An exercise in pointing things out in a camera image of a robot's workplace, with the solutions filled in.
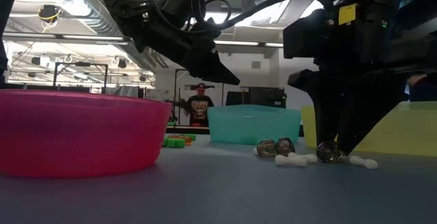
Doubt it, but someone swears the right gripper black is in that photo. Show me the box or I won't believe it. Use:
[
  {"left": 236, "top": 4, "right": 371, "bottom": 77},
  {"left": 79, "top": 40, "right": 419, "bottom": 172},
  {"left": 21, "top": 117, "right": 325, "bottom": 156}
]
[{"left": 287, "top": 0, "right": 410, "bottom": 156}]

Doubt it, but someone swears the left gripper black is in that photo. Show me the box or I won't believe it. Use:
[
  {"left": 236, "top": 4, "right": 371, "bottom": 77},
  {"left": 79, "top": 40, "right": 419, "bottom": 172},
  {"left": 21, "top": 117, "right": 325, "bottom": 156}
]
[{"left": 131, "top": 15, "right": 241, "bottom": 86}]

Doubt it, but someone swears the person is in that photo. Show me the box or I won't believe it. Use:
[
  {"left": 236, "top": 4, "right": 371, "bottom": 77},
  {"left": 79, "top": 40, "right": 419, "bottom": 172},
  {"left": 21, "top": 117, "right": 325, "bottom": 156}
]
[{"left": 184, "top": 83, "right": 215, "bottom": 128}]

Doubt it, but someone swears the black cabinet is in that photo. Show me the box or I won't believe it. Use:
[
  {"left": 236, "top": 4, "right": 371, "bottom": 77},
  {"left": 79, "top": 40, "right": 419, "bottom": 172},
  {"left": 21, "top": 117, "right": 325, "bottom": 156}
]
[{"left": 225, "top": 86, "right": 288, "bottom": 110}]

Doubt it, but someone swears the teal plastic bin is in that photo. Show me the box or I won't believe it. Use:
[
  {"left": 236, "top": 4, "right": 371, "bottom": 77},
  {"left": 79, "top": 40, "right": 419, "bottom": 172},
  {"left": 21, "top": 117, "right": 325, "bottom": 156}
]
[{"left": 207, "top": 104, "right": 302, "bottom": 146}]

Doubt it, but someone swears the yellow-green translucent bin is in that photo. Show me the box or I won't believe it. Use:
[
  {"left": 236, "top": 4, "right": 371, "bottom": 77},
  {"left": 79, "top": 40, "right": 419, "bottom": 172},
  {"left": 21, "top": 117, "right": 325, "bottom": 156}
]
[{"left": 300, "top": 100, "right": 437, "bottom": 158}]

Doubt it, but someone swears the yellow gripper tag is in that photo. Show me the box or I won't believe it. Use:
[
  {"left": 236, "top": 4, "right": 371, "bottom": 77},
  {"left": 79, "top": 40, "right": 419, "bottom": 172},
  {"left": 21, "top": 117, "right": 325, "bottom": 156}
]
[{"left": 337, "top": 2, "right": 358, "bottom": 26}]

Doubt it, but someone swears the grey-blue table mat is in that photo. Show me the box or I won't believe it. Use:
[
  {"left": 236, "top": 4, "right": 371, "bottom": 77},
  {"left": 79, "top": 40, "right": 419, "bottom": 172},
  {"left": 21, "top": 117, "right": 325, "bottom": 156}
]
[{"left": 0, "top": 133, "right": 437, "bottom": 224}]

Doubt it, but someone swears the long ceiling strip light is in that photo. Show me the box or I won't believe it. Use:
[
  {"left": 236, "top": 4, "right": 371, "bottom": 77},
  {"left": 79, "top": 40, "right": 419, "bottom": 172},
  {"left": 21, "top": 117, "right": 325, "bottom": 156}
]
[{"left": 0, "top": 31, "right": 284, "bottom": 49}]

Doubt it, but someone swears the pink round plastic bowl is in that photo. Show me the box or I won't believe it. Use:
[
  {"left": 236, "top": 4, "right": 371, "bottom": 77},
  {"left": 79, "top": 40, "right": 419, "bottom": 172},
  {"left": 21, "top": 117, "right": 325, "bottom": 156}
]
[{"left": 0, "top": 89, "right": 173, "bottom": 179}]

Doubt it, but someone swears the black metal frame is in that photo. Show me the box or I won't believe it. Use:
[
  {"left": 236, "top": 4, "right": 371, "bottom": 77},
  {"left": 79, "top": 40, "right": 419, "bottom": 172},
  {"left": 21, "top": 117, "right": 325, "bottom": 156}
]
[
  {"left": 173, "top": 68, "right": 225, "bottom": 126},
  {"left": 53, "top": 62, "right": 109, "bottom": 95}
]

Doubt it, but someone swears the black table frame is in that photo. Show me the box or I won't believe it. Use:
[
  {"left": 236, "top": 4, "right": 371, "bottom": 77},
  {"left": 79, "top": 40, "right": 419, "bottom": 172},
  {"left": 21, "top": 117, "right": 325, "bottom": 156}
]
[{"left": 165, "top": 124, "right": 305, "bottom": 138}]

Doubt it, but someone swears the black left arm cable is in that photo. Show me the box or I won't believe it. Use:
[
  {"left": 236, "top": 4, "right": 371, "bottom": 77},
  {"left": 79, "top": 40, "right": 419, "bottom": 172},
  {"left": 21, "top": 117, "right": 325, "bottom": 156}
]
[{"left": 189, "top": 0, "right": 234, "bottom": 30}]

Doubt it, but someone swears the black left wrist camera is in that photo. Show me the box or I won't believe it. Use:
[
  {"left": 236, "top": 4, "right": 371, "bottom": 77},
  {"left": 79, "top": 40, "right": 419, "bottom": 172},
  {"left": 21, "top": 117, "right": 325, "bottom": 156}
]
[{"left": 158, "top": 0, "right": 208, "bottom": 27}]

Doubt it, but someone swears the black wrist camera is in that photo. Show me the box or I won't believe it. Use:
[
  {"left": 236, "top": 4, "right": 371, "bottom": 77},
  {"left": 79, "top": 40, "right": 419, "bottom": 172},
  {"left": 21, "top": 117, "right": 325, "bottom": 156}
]
[
  {"left": 158, "top": 0, "right": 208, "bottom": 27},
  {"left": 282, "top": 8, "right": 335, "bottom": 60}
]

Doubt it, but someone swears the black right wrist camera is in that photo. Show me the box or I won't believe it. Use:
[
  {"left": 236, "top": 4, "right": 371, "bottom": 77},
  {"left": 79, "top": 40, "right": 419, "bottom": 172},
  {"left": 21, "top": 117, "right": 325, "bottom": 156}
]
[{"left": 282, "top": 8, "right": 335, "bottom": 60}]

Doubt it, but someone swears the large spiral ventilation duct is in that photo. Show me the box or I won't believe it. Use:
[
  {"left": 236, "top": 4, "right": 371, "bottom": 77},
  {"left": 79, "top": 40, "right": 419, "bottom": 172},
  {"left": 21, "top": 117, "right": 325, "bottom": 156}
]
[{"left": 20, "top": 0, "right": 170, "bottom": 70}]

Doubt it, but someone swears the yellow cable reel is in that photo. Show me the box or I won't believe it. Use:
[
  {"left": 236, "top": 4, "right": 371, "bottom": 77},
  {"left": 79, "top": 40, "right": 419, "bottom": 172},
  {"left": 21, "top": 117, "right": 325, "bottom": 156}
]
[{"left": 36, "top": 3, "right": 63, "bottom": 24}]

